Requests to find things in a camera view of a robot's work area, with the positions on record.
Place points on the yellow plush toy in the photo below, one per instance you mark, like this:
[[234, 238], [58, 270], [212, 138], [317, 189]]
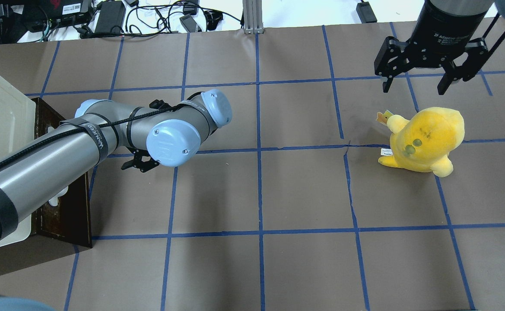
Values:
[[424, 142]]

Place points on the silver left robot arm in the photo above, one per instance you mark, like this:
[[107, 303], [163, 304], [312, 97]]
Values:
[[157, 135]]

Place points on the black power brick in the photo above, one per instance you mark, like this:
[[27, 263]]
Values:
[[110, 17]]

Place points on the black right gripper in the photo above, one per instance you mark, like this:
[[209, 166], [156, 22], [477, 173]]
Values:
[[443, 26]]

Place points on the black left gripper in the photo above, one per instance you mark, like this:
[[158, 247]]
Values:
[[139, 163]]

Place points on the small black device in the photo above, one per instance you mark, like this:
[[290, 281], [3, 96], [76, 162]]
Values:
[[189, 24]]

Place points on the aluminium frame post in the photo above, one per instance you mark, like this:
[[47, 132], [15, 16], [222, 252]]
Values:
[[252, 17]]

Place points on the dark brown wooden drawer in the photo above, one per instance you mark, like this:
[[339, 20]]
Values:
[[54, 232]]

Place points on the white drawer handle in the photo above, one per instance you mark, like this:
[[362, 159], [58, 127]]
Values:
[[55, 200]]

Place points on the black power adapter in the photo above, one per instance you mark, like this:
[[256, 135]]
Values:
[[365, 12]]

